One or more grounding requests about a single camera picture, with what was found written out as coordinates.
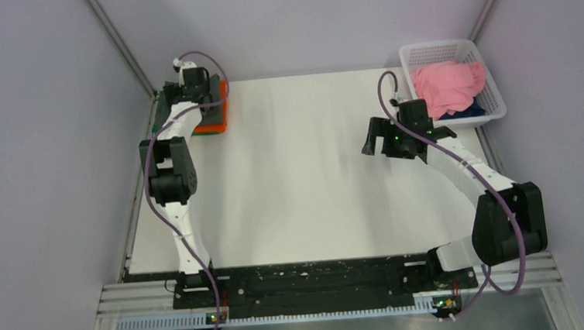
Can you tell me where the navy blue t shirt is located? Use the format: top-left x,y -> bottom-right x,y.
439,98 -> 486,120

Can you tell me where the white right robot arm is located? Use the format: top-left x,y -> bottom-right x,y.
362,99 -> 548,288

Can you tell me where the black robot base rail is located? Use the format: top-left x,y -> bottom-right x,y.
173,253 -> 478,318

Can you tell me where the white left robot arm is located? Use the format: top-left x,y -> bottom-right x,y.
139,60 -> 226,306

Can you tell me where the white slotted cable duct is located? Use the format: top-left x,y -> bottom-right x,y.
115,297 -> 458,330

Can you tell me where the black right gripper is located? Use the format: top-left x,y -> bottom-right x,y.
360,114 -> 415,163

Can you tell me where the folded orange t shirt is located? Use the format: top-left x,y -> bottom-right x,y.
193,80 -> 228,136

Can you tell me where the folded green t shirt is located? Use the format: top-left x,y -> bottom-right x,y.
149,85 -> 226,140

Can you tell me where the dark grey t shirt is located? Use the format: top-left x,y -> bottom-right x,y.
156,76 -> 224,124

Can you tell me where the pink t shirt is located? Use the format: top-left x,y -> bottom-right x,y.
410,60 -> 487,120

